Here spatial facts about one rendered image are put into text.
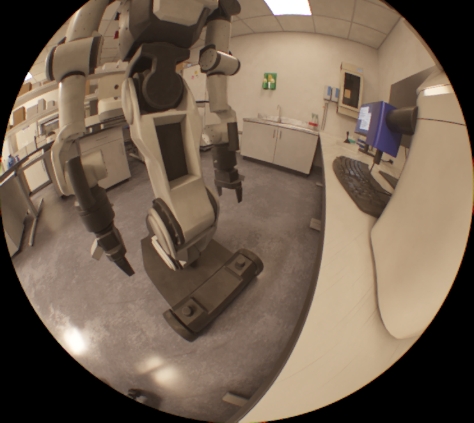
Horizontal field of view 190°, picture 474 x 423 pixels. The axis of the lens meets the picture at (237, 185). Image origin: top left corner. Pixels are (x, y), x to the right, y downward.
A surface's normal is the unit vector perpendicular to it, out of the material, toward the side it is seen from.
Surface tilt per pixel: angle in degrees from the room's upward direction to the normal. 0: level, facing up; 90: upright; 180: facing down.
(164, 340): 0
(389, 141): 90
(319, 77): 90
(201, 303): 0
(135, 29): 113
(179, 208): 66
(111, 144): 90
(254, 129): 90
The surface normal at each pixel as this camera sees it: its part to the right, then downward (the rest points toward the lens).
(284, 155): -0.51, 0.40
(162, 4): 0.78, 0.36
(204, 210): 0.74, -0.02
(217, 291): 0.07, -0.86
